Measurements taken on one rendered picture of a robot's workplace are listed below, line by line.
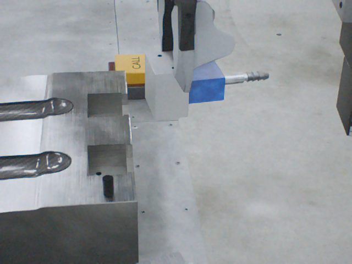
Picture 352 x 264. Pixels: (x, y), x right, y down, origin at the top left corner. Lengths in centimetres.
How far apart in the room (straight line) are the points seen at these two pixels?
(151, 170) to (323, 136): 166
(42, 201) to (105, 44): 53
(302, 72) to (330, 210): 89
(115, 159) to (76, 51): 42
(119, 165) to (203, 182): 145
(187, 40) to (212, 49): 3
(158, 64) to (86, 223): 18
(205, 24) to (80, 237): 23
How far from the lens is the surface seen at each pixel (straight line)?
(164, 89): 70
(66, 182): 66
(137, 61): 99
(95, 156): 71
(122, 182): 65
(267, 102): 261
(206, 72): 72
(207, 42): 67
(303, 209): 209
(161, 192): 79
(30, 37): 117
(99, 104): 80
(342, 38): 111
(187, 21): 64
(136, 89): 96
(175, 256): 62
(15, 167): 70
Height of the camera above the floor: 127
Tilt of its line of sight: 32 degrees down
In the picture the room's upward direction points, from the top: 1 degrees clockwise
